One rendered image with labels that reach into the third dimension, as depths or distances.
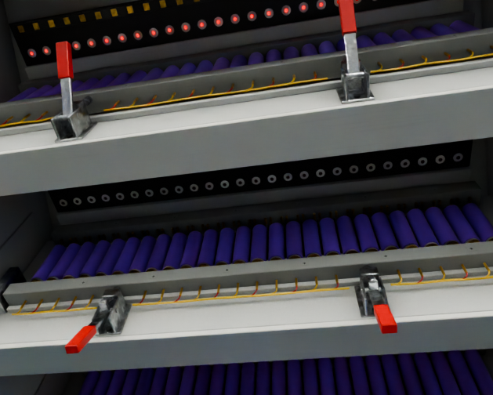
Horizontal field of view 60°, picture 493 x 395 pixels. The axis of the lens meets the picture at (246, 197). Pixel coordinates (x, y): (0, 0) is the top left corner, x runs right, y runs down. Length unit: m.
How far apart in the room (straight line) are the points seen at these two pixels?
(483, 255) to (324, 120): 0.21
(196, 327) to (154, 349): 0.05
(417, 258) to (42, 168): 0.38
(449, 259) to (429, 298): 0.05
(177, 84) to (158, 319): 0.24
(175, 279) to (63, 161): 0.16
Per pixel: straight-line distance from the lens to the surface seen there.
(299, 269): 0.44
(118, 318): 0.47
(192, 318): 0.45
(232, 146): 0.39
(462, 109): 0.40
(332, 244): 0.48
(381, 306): 0.39
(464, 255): 0.47
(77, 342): 0.42
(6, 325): 0.56
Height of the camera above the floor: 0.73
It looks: 10 degrees down
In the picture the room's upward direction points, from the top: 8 degrees counter-clockwise
